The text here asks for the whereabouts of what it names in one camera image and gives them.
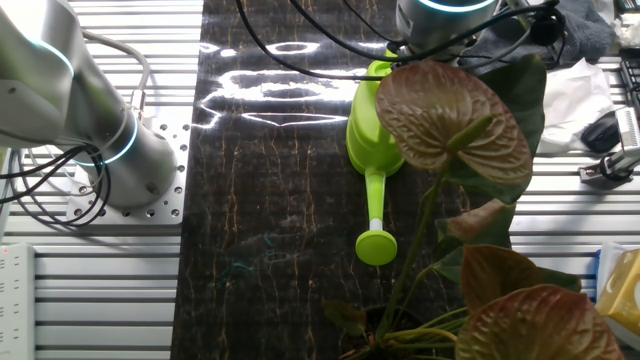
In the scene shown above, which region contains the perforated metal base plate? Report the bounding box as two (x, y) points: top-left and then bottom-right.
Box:
(66, 107), (192, 226)

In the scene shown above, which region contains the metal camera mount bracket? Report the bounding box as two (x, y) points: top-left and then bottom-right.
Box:
(578, 146), (640, 184)

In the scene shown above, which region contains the grey base cable with connector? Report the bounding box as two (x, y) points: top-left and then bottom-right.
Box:
(82, 29), (152, 122)

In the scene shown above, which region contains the black base cable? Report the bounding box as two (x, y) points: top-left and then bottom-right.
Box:
(0, 143), (113, 229)

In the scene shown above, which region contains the grey towel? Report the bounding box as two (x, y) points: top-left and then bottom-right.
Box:
(459, 0), (618, 76)

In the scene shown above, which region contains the blue white package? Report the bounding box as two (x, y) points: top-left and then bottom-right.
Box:
(594, 242), (640, 351)

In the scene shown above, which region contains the anthurium plant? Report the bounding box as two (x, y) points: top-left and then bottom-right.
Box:
(322, 52), (626, 360)

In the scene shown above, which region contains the black keyboard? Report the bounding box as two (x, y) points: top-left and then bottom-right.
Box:
(619, 47), (640, 112)

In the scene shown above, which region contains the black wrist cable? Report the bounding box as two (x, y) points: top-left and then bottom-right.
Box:
(234, 0), (376, 84)
(288, 0), (561, 65)

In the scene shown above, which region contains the black marble pattern mat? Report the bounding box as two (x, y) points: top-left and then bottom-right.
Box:
(169, 0), (516, 360)

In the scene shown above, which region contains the white power strip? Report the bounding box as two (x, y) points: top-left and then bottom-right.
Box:
(0, 243), (37, 360)

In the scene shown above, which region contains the crumpled white tissue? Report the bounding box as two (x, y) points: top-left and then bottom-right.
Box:
(612, 13), (640, 49)

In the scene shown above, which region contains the black computer mouse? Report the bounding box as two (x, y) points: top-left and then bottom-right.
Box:
(580, 110), (623, 154)

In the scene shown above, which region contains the white tissue paper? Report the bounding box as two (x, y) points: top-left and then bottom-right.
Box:
(537, 57), (629, 155)

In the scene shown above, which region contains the lime green watering can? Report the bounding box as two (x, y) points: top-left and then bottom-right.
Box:
(345, 48), (407, 267)

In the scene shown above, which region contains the yellow tissue packet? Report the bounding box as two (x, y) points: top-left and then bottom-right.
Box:
(594, 248), (640, 324)

